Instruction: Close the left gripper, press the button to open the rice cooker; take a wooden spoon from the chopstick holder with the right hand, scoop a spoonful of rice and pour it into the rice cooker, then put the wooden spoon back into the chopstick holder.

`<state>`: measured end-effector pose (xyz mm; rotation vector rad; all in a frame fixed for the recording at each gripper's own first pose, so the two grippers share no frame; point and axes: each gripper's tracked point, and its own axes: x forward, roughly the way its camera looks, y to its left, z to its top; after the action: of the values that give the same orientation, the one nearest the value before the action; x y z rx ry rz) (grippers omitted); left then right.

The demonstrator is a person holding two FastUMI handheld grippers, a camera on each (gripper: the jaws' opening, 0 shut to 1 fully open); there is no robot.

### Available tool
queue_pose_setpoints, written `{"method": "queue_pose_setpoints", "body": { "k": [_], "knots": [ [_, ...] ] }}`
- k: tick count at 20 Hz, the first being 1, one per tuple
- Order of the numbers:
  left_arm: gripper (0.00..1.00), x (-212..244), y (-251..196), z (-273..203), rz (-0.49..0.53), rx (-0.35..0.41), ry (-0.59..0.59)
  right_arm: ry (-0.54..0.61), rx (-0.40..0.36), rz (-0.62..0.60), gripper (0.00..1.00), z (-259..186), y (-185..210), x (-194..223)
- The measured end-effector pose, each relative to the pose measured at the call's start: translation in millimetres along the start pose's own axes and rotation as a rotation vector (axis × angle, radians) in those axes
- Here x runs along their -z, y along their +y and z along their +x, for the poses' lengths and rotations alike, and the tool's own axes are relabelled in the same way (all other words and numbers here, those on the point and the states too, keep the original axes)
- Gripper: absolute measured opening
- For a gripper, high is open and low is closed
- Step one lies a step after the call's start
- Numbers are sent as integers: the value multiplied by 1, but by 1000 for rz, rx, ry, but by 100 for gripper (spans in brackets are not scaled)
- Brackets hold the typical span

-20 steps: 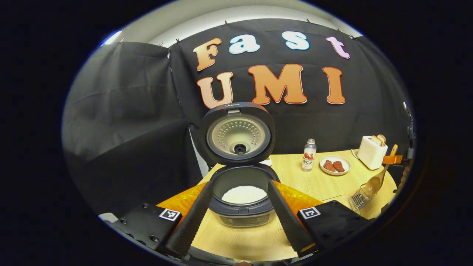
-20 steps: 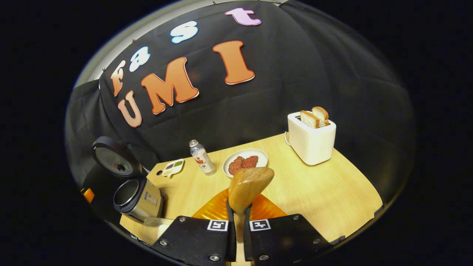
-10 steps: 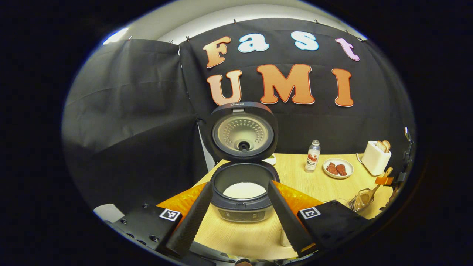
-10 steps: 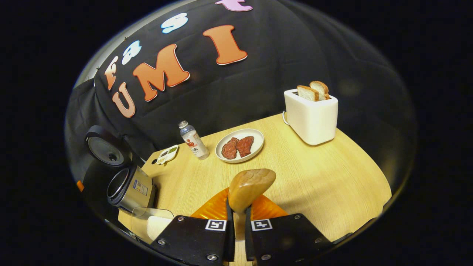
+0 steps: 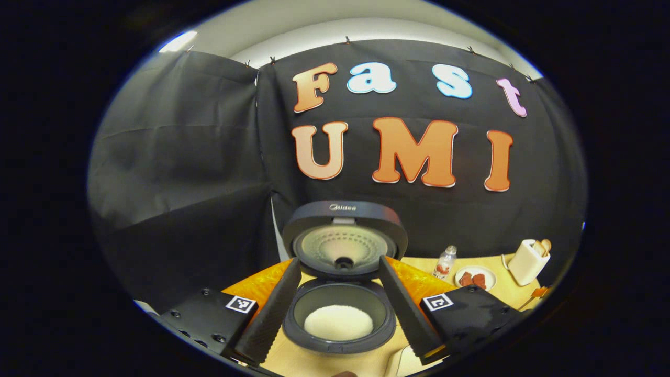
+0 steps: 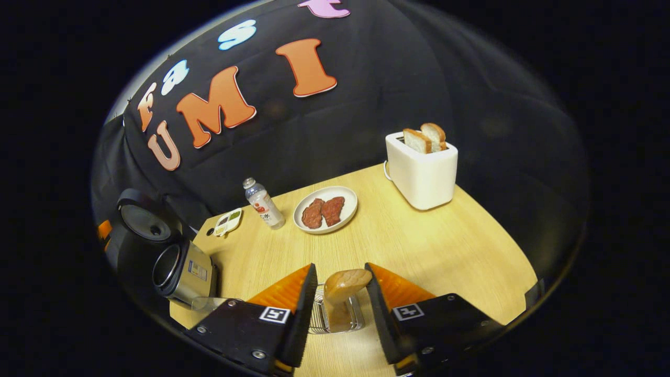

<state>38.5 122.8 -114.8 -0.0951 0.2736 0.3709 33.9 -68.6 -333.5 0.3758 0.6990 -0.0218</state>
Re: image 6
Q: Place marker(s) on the brown meat piece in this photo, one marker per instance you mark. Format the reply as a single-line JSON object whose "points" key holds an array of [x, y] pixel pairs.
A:
{"points": [[312, 213], [333, 210]]}

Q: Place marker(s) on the metal chopstick holder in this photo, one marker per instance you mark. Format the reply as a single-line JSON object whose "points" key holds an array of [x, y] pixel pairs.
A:
{"points": [[315, 319]]}

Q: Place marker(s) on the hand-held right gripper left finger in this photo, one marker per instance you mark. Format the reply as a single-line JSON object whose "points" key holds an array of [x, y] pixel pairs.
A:
{"points": [[303, 314]]}

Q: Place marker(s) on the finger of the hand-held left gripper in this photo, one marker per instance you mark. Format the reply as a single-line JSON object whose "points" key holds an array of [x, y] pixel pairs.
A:
{"points": [[104, 231]]}

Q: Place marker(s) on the round white plate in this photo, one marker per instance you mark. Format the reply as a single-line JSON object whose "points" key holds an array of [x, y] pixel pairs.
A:
{"points": [[349, 201]]}

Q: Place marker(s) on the small white divided dish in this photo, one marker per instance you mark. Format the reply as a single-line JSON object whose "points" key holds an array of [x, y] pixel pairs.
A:
{"points": [[229, 222]]}

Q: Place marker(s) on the white toaster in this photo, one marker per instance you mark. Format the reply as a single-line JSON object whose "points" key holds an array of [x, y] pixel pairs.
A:
{"points": [[421, 178]]}

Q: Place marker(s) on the clear plastic drink bottle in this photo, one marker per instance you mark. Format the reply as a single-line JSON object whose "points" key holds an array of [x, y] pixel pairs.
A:
{"points": [[264, 207]]}

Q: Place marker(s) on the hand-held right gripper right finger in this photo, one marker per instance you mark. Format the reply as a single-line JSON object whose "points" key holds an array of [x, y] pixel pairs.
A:
{"points": [[384, 319]]}

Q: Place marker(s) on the black backdrop cloth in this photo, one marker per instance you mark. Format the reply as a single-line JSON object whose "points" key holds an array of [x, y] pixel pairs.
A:
{"points": [[377, 78]]}

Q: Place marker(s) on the wooden spoon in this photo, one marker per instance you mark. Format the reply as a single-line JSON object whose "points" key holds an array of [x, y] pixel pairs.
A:
{"points": [[345, 283]]}

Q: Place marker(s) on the toast bread slice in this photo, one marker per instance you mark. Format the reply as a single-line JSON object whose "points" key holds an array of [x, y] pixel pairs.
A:
{"points": [[435, 135], [416, 141]]}

